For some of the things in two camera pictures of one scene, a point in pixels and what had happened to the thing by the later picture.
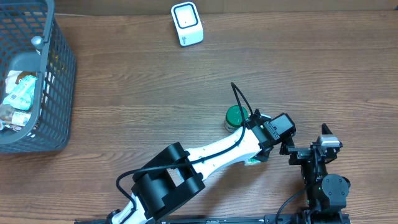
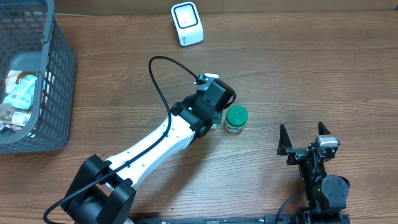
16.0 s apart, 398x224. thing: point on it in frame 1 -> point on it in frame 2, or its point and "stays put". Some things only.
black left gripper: x=265 y=160 -> x=218 y=119
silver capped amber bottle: x=37 y=42 -> x=214 y=126
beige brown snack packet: x=13 y=77 stays put
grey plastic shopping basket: x=32 y=38 stays put
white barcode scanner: x=188 y=23 stays put
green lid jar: x=234 y=118 stays put
